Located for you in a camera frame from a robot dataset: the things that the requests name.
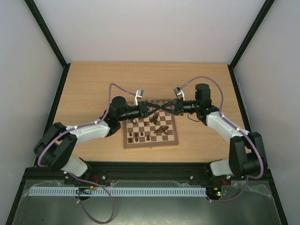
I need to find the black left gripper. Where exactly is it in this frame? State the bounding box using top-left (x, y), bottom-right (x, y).
top-left (119, 101), bottom-right (160, 122)

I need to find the black frame post right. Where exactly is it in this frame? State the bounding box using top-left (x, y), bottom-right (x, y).
top-left (228, 0), bottom-right (276, 70)

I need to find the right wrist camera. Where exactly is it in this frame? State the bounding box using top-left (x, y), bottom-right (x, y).
top-left (173, 87), bottom-right (185, 99)

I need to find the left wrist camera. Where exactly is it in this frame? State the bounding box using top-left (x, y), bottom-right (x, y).
top-left (135, 89), bottom-right (144, 105)

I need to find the black frame post left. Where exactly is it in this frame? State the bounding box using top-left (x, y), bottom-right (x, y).
top-left (24, 0), bottom-right (70, 68)

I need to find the light blue slotted cable duct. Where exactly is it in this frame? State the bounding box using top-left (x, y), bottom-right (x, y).
top-left (28, 187), bottom-right (207, 197)

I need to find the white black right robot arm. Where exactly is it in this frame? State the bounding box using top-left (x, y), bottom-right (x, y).
top-left (161, 83), bottom-right (267, 184)

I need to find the pile of dark chess pieces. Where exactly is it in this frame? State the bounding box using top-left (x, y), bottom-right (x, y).
top-left (138, 111), bottom-right (173, 136)

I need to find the wooden chess board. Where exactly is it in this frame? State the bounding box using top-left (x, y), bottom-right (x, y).
top-left (122, 114), bottom-right (179, 149)

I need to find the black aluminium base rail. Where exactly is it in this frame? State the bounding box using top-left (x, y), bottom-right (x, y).
top-left (23, 161), bottom-right (237, 186)

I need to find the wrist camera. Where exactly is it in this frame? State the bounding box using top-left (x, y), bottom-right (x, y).
top-left (173, 87), bottom-right (185, 99)
top-left (135, 89), bottom-right (144, 105)

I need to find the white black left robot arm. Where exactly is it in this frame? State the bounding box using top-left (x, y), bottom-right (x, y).
top-left (34, 96), bottom-right (160, 177)

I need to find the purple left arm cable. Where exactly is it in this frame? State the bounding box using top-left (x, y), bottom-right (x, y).
top-left (37, 83), bottom-right (139, 167)

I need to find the row of light chess pieces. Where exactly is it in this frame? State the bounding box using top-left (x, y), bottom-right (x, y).
top-left (149, 99), bottom-right (170, 105)

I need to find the black frame post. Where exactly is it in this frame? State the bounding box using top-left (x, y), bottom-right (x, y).
top-left (228, 0), bottom-right (276, 70)
top-left (24, 0), bottom-right (70, 68)

